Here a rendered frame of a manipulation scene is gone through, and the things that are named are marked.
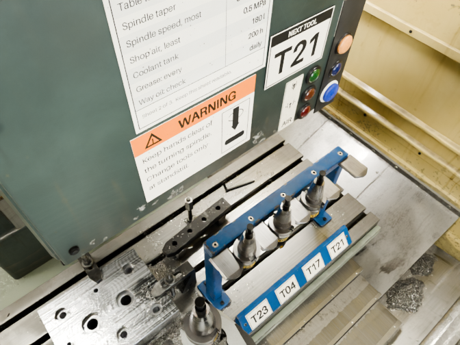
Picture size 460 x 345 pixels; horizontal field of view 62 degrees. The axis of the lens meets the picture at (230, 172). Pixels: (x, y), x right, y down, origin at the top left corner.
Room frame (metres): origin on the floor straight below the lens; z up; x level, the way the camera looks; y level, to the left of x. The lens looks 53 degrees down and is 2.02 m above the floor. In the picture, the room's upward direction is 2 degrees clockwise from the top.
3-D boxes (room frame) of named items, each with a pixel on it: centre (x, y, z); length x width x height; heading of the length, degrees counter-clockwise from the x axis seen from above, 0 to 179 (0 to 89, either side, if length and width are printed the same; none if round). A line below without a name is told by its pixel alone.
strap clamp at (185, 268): (0.39, 0.15, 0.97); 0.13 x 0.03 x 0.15; 132
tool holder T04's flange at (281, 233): (0.45, -0.13, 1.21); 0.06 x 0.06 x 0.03
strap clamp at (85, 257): (0.43, 0.39, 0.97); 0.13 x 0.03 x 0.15; 42
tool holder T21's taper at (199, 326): (0.18, 0.03, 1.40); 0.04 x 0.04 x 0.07
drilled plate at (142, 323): (0.30, 0.30, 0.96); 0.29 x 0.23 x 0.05; 132
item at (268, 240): (0.42, -0.09, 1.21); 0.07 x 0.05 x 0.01; 42
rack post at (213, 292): (0.39, 0.03, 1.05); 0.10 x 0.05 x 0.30; 42
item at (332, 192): (0.56, -0.25, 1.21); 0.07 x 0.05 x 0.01; 42
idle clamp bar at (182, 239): (0.58, 0.10, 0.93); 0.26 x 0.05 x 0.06; 137
